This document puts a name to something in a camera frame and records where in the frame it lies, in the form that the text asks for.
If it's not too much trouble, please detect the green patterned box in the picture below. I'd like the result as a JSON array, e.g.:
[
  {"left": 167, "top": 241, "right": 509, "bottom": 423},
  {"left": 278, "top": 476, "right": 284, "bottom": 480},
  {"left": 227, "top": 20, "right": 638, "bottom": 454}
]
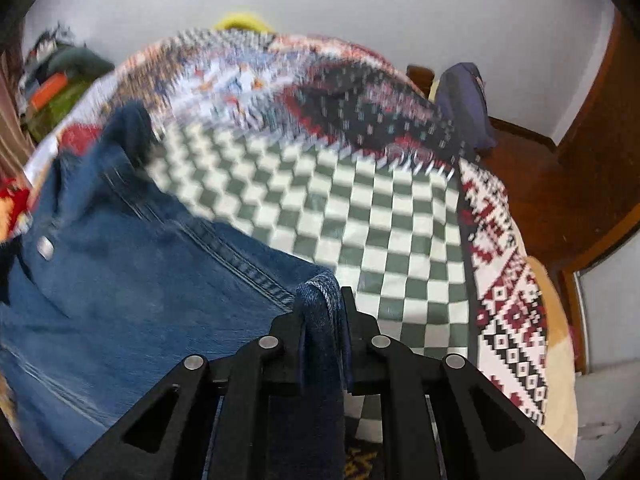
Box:
[{"left": 27, "top": 80, "right": 101, "bottom": 144}]

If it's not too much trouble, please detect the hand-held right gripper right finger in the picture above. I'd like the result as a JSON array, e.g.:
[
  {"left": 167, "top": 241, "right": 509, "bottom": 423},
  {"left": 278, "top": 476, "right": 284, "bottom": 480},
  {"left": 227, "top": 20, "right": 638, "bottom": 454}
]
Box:
[{"left": 341, "top": 286, "right": 586, "bottom": 480}]

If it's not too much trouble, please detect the white sliding door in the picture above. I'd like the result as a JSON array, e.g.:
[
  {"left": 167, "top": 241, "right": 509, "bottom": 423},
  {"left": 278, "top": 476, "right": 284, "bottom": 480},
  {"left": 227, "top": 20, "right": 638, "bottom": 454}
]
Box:
[{"left": 570, "top": 260, "right": 640, "bottom": 480}]

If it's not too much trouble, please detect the pile of clothes and clutter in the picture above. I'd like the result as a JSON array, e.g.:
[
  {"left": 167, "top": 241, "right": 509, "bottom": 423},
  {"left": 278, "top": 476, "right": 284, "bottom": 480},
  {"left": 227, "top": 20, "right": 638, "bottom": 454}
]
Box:
[{"left": 22, "top": 24, "right": 117, "bottom": 92}]

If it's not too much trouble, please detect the brown wooden wardrobe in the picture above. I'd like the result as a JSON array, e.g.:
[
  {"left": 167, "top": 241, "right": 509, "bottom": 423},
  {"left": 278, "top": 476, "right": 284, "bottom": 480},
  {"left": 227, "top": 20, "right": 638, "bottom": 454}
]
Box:
[{"left": 479, "top": 10, "right": 640, "bottom": 377}]

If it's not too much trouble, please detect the yellow round object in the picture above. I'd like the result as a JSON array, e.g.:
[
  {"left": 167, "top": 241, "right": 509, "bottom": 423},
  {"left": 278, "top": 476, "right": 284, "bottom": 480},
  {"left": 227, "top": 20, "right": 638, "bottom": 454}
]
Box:
[{"left": 214, "top": 8, "right": 274, "bottom": 34}]

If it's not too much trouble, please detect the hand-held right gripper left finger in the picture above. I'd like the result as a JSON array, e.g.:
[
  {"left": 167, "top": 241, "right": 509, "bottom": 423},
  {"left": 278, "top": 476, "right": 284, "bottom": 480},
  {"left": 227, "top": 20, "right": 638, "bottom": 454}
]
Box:
[{"left": 62, "top": 300, "right": 306, "bottom": 480}]

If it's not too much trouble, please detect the striped red beige curtain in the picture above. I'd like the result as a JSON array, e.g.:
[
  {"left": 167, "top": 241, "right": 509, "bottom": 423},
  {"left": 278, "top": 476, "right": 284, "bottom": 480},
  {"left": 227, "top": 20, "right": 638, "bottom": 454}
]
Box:
[{"left": 0, "top": 45, "right": 32, "bottom": 181}]

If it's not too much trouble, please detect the blue denim jacket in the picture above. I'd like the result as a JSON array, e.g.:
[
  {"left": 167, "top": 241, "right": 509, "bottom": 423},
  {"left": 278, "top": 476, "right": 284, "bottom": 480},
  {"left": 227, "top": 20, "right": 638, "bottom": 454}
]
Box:
[{"left": 0, "top": 100, "right": 349, "bottom": 480}]

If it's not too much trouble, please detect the wooden bed post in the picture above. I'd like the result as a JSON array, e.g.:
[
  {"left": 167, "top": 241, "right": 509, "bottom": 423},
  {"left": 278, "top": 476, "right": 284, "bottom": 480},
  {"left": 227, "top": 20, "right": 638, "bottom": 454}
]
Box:
[{"left": 406, "top": 63, "right": 436, "bottom": 97}]

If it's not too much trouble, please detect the patchwork patterned blanket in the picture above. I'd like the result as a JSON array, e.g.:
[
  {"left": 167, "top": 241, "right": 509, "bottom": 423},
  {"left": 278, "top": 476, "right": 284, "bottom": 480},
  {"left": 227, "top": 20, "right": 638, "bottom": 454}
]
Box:
[{"left": 25, "top": 27, "right": 581, "bottom": 461}]

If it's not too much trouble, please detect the dark blue bag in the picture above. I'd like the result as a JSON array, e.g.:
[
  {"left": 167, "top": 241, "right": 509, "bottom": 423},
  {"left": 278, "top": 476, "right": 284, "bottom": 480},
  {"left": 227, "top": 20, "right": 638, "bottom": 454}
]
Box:
[{"left": 432, "top": 62, "right": 497, "bottom": 154}]

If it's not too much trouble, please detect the orange box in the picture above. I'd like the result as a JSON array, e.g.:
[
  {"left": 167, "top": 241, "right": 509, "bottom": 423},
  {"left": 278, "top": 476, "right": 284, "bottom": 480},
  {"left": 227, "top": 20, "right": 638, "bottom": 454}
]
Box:
[{"left": 29, "top": 72, "right": 69, "bottom": 109}]

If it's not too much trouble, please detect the red plush toy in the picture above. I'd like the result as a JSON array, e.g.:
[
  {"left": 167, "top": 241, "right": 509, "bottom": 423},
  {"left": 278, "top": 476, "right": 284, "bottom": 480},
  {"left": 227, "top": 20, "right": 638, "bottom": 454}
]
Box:
[{"left": 0, "top": 122, "right": 104, "bottom": 243}]

